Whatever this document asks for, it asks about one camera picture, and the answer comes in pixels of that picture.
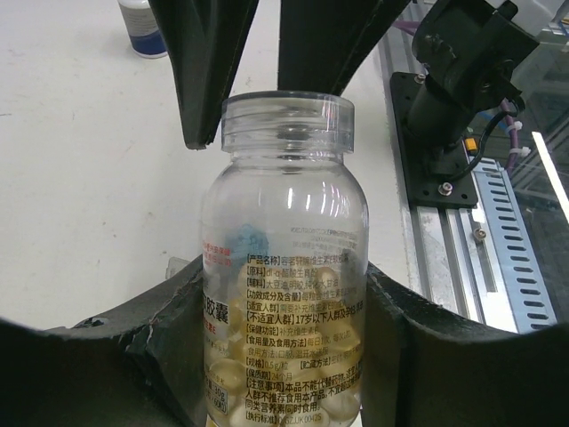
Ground weekly pill organizer strip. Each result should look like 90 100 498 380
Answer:
165 257 194 280

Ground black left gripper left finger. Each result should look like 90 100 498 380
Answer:
1 259 206 426

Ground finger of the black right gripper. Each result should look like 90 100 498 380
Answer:
277 0 410 96
149 0 258 149

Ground clear bottle of yellow pills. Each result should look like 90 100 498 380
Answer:
201 91 369 426

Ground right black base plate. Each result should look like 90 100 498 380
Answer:
389 72 478 209

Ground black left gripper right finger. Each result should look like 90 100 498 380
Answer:
362 264 568 426

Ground white blue small bottle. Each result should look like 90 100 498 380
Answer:
117 0 167 59

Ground slotted cable duct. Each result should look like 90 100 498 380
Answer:
473 158 557 333

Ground aluminium mounting rail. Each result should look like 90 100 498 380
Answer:
379 28 518 333

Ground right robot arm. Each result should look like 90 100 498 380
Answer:
151 1 537 153

